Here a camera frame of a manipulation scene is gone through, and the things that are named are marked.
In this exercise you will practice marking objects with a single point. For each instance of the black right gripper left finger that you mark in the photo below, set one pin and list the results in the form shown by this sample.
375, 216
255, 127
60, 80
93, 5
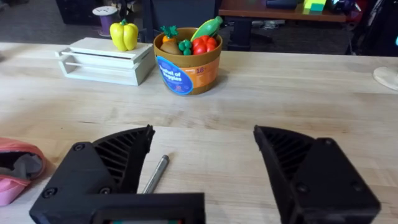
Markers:
93, 174

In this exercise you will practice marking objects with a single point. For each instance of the green and yellow toy blocks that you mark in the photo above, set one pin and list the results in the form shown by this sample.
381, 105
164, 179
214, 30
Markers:
314, 6

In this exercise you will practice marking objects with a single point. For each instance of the silver grey pen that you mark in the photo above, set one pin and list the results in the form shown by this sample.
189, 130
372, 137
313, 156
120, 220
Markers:
157, 173

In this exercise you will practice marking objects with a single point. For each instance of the yellow toy bell pepper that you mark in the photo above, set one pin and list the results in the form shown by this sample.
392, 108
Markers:
124, 35

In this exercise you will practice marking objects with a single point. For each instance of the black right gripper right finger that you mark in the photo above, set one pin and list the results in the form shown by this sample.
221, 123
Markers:
323, 180

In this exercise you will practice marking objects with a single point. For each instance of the brown wooden side table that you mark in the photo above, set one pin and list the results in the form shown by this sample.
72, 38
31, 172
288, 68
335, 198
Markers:
280, 15

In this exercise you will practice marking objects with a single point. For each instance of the brown tub of toy vegetables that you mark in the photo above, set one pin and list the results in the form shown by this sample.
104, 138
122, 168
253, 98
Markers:
188, 59

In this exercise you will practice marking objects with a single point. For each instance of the white wooden crate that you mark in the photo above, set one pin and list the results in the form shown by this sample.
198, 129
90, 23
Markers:
104, 62

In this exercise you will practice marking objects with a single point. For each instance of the round pale wooden disc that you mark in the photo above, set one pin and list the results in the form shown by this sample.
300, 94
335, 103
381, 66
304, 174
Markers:
387, 77

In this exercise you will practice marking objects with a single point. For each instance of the purple thread spool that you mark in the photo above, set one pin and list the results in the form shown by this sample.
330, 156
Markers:
106, 19

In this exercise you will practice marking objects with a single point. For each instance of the pink soft zip bag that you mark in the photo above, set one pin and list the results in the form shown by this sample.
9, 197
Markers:
15, 171

